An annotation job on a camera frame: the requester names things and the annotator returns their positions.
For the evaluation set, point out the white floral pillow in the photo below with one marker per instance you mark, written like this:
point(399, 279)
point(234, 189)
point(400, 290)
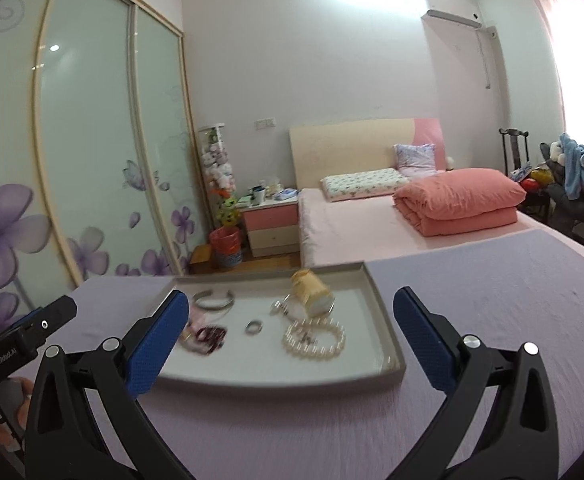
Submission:
point(364, 184)

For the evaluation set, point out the grey cardboard tray box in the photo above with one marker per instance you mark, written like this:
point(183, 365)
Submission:
point(272, 370)

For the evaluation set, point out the yellow wrist watch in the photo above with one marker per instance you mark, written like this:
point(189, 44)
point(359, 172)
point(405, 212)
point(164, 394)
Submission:
point(312, 291)

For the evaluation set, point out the clear tube of plush toys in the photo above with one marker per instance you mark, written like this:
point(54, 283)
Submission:
point(218, 175)

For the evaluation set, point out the white air conditioner pipe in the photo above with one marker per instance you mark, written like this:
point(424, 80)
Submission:
point(487, 55)

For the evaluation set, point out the floral sliding door wardrobe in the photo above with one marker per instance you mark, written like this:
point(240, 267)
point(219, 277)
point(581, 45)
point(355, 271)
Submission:
point(72, 160)

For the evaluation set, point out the red and yellow toys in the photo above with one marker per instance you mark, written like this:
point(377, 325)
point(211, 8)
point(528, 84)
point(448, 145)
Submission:
point(534, 180)

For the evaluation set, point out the person's left hand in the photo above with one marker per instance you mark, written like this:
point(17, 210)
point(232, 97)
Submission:
point(19, 402)

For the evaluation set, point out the folded pink quilt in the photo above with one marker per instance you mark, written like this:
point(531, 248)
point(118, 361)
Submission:
point(459, 200)

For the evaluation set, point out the white air conditioner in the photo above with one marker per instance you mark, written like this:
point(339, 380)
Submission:
point(452, 10)

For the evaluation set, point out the tissue box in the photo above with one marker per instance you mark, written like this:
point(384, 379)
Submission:
point(274, 185)

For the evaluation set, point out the purple patterned pillow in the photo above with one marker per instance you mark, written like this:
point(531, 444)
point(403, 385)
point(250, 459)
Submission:
point(416, 160)

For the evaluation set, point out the pink curtain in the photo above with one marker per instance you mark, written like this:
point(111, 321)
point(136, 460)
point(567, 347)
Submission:
point(547, 35)

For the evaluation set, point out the wide silver cuff bangle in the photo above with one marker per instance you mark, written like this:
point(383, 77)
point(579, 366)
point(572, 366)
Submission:
point(214, 300)

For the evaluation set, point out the pink bed mattress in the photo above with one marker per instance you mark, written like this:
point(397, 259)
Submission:
point(352, 230)

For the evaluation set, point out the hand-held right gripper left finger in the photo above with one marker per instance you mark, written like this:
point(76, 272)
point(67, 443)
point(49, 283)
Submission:
point(157, 340)

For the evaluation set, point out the red waste bin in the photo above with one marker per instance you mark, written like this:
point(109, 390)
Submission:
point(226, 247)

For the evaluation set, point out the grey stroller seat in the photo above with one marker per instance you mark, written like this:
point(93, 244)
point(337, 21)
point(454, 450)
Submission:
point(567, 205)

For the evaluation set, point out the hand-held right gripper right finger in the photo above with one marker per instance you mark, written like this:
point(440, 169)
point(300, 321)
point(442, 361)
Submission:
point(422, 340)

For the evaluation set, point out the large pearl pendant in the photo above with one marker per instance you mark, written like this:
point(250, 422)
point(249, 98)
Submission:
point(279, 307)

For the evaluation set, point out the white mug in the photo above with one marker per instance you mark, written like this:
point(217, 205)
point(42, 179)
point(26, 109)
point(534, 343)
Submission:
point(258, 195)

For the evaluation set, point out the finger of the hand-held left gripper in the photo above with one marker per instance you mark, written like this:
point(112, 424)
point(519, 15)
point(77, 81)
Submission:
point(52, 317)

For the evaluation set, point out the dark wooden chair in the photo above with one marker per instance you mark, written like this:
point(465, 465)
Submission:
point(514, 152)

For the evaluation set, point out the cream and pink headboard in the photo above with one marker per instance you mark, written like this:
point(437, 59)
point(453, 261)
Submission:
point(352, 150)

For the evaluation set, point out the pink and cream nightstand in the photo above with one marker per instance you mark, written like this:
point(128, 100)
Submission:
point(271, 225)

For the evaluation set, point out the white wall outlet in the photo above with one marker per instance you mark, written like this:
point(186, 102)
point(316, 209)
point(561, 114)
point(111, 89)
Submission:
point(265, 122)

